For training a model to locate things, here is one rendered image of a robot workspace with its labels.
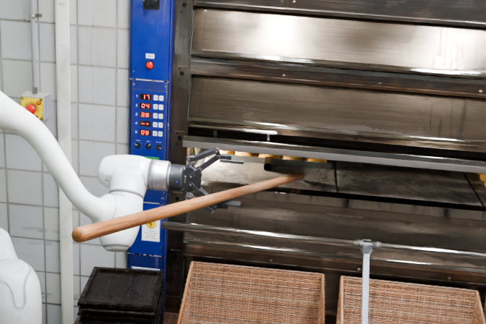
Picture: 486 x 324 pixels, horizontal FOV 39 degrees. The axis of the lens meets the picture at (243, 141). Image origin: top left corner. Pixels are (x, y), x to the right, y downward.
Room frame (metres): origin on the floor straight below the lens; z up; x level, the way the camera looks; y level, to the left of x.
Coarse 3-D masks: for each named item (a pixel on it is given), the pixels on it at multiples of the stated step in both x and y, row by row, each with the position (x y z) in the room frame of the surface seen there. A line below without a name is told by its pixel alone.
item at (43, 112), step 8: (24, 96) 2.58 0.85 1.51; (32, 96) 2.58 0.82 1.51; (40, 96) 2.58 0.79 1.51; (48, 96) 2.62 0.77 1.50; (24, 104) 2.58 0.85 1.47; (32, 104) 2.57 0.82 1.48; (40, 104) 2.57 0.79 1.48; (48, 104) 2.62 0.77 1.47; (40, 112) 2.57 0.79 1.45; (48, 112) 2.62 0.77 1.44; (40, 120) 2.57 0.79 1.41
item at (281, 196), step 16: (192, 192) 2.60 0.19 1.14; (208, 192) 2.60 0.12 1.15; (256, 192) 2.58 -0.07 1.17; (272, 192) 2.58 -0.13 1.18; (288, 192) 2.58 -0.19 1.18; (304, 192) 2.59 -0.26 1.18; (320, 192) 2.60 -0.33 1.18; (336, 192) 2.61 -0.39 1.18; (368, 208) 2.55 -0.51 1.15; (384, 208) 2.54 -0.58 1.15; (400, 208) 2.54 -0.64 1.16; (416, 208) 2.53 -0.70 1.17; (432, 208) 2.53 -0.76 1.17; (448, 208) 2.53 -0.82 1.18; (464, 208) 2.53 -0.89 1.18; (480, 208) 2.54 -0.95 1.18
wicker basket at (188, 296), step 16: (192, 272) 2.55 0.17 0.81; (208, 272) 2.55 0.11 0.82; (224, 272) 2.55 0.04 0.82; (240, 272) 2.55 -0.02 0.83; (256, 272) 2.55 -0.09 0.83; (272, 272) 2.54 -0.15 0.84; (288, 272) 2.54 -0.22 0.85; (304, 272) 2.54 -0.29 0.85; (208, 288) 2.53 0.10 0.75; (224, 288) 2.53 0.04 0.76; (256, 288) 2.53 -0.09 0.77; (272, 288) 2.52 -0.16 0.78; (288, 288) 2.52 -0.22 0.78; (304, 288) 2.52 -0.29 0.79; (320, 288) 2.52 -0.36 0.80; (192, 304) 2.52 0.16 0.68; (208, 304) 2.51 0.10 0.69; (224, 304) 2.51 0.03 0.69; (240, 304) 2.51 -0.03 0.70; (256, 304) 2.51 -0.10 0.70; (288, 304) 2.51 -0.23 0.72; (304, 304) 2.50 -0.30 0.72; (320, 304) 2.43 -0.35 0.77; (192, 320) 2.50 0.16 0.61; (208, 320) 2.50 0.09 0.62; (224, 320) 2.49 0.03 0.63; (256, 320) 2.49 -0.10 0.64; (272, 320) 2.49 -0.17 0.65; (288, 320) 2.49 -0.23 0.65; (304, 320) 2.48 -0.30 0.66; (320, 320) 2.36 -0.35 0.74
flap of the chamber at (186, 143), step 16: (192, 144) 2.45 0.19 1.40; (208, 144) 2.45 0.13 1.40; (224, 144) 2.44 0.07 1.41; (304, 144) 2.57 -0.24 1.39; (320, 144) 2.60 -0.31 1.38; (336, 160) 2.41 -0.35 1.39; (352, 160) 2.41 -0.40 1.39; (368, 160) 2.40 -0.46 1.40; (384, 160) 2.40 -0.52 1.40; (400, 160) 2.40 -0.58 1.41; (480, 160) 2.51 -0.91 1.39
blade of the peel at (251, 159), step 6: (210, 156) 2.92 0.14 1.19; (234, 156) 2.91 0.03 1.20; (240, 156) 2.91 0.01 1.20; (246, 156) 2.91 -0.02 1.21; (252, 156) 2.91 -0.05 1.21; (252, 162) 2.90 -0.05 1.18; (258, 162) 2.90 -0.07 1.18; (276, 162) 2.90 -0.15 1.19; (282, 162) 2.90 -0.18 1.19; (288, 162) 2.90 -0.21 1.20; (294, 162) 2.89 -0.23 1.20; (300, 162) 2.89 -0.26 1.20; (306, 162) 2.89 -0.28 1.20; (312, 162) 2.89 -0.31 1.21; (318, 162) 2.89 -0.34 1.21; (330, 162) 2.90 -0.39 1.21; (318, 168) 2.89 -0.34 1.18; (324, 168) 2.89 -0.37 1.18; (330, 168) 2.88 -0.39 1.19
